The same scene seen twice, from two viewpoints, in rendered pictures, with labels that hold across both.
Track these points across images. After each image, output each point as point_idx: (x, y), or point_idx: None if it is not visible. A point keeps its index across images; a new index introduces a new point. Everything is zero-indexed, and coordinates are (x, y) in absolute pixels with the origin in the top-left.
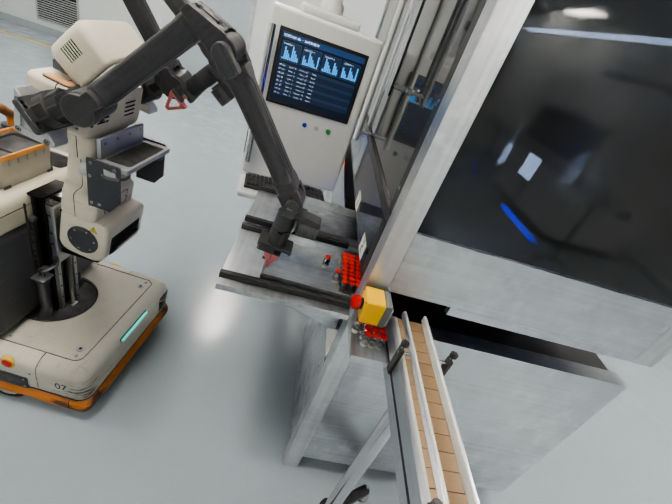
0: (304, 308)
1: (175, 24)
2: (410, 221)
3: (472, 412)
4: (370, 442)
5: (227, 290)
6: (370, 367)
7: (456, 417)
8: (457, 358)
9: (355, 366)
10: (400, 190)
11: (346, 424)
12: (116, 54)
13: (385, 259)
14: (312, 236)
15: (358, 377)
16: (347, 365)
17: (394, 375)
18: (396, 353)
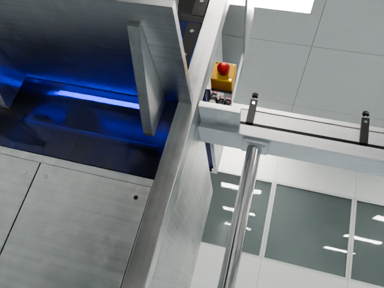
0: (187, 78)
1: None
2: (223, 20)
3: (192, 228)
4: (246, 206)
5: (175, 18)
6: (188, 168)
7: (188, 238)
8: (203, 160)
9: (185, 166)
10: (204, 2)
11: (160, 274)
12: None
13: (215, 44)
14: (176, 10)
15: (182, 184)
16: (184, 164)
17: (258, 120)
18: (252, 105)
